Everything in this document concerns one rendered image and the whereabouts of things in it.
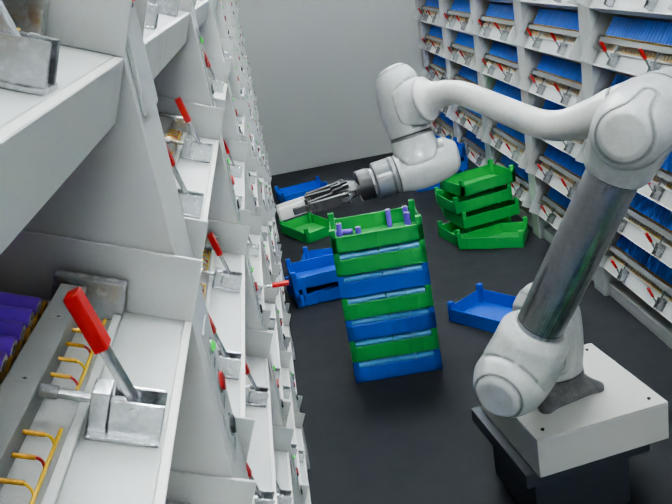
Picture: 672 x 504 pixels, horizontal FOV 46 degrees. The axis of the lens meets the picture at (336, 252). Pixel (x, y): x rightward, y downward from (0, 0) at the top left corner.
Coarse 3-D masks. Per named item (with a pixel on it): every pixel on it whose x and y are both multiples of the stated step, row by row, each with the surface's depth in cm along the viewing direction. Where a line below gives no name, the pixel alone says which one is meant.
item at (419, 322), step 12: (432, 312) 263; (348, 324) 263; (372, 324) 263; (384, 324) 264; (396, 324) 264; (408, 324) 264; (420, 324) 264; (432, 324) 264; (348, 336) 265; (360, 336) 265; (372, 336) 265
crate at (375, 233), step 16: (400, 208) 270; (352, 224) 272; (368, 224) 272; (384, 224) 272; (400, 224) 270; (416, 224) 252; (336, 240) 253; (352, 240) 253; (368, 240) 253; (384, 240) 253; (400, 240) 254
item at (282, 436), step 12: (276, 432) 143; (288, 432) 144; (276, 444) 144; (288, 444) 145; (276, 456) 143; (288, 456) 144; (276, 468) 140; (288, 468) 140; (276, 480) 136; (288, 480) 137; (276, 492) 130; (288, 492) 130
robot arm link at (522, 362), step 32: (608, 96) 136; (640, 96) 131; (608, 128) 132; (640, 128) 129; (608, 160) 134; (640, 160) 131; (576, 192) 148; (608, 192) 142; (576, 224) 148; (608, 224) 145; (576, 256) 150; (544, 288) 157; (576, 288) 154; (512, 320) 166; (544, 320) 159; (512, 352) 163; (544, 352) 161; (480, 384) 165; (512, 384) 161; (544, 384) 163; (512, 416) 165
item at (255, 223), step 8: (256, 216) 202; (248, 224) 203; (256, 224) 203; (256, 232) 204; (248, 240) 198; (256, 240) 200; (256, 264) 183; (256, 272) 178; (256, 280) 173; (264, 312) 146; (264, 320) 146
